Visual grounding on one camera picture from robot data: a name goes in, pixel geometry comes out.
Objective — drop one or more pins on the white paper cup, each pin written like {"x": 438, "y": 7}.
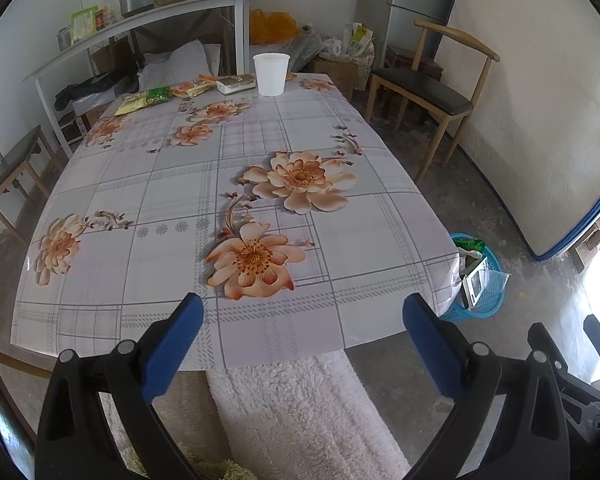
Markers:
{"x": 271, "y": 75}

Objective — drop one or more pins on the green food bag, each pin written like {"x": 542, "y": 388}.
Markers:
{"x": 84, "y": 24}

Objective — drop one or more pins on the white mattress blue trim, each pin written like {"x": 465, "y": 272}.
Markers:
{"x": 540, "y": 110}

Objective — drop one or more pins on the white sack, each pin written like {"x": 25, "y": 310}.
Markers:
{"x": 180, "y": 62}

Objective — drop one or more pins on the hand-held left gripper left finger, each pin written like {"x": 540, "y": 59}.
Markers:
{"x": 175, "y": 340}

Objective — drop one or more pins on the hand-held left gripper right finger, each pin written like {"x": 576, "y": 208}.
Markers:
{"x": 430, "y": 345}

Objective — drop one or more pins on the small steel pot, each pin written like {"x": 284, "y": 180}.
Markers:
{"x": 64, "y": 39}

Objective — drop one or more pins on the black bag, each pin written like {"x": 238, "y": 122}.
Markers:
{"x": 90, "y": 90}

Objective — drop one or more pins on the dark wooden stool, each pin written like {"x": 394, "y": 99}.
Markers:
{"x": 410, "y": 57}

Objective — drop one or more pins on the green fluffy cloth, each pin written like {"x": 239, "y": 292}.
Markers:
{"x": 220, "y": 467}

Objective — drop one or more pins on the orange packet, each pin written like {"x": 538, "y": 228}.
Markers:
{"x": 192, "y": 87}

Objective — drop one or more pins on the floor cardboard box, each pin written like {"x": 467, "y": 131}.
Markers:
{"x": 335, "y": 75}

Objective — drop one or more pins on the floral tablecloth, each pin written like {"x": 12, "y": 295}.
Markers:
{"x": 180, "y": 185}

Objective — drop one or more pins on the blue plastic basket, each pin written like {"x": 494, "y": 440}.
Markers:
{"x": 460, "y": 312}

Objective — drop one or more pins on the white yellow plastic bag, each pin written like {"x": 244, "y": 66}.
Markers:
{"x": 357, "y": 40}

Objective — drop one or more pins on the green yellow packet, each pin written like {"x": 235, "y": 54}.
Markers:
{"x": 140, "y": 101}

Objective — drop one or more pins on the brown cardboard box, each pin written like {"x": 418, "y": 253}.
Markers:
{"x": 110, "y": 57}

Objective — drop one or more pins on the white side table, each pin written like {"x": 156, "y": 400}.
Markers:
{"x": 145, "y": 17}

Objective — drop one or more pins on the red jar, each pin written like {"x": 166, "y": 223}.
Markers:
{"x": 100, "y": 20}

